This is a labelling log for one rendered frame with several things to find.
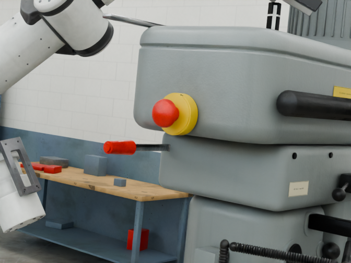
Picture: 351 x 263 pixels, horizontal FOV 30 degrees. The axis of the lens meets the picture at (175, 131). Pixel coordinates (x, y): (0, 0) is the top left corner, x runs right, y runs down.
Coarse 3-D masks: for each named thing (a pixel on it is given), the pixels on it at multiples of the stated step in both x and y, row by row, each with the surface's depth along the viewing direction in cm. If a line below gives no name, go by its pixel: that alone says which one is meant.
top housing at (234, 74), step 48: (144, 48) 99; (192, 48) 93; (240, 48) 88; (288, 48) 90; (336, 48) 103; (144, 96) 98; (192, 96) 93; (240, 96) 88; (336, 96) 102; (288, 144) 97; (336, 144) 108
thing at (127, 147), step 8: (104, 144) 97; (112, 144) 97; (120, 144) 98; (128, 144) 99; (136, 144) 102; (144, 144) 103; (152, 144) 104; (160, 144) 106; (168, 144) 107; (112, 152) 97; (120, 152) 98; (128, 152) 99
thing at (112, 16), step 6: (108, 18) 97; (114, 18) 97; (120, 18) 97; (126, 18) 98; (132, 18) 99; (132, 24) 101; (138, 24) 101; (144, 24) 101; (150, 24) 102; (156, 24) 103
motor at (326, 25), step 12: (324, 0) 121; (336, 0) 120; (348, 0) 120; (300, 12) 125; (312, 12) 123; (324, 12) 121; (336, 12) 120; (348, 12) 120; (288, 24) 129; (300, 24) 124; (312, 24) 123; (324, 24) 121; (336, 24) 120; (348, 24) 120; (300, 36) 125; (312, 36) 122; (324, 36) 121; (336, 36) 120; (348, 36) 120; (348, 48) 120
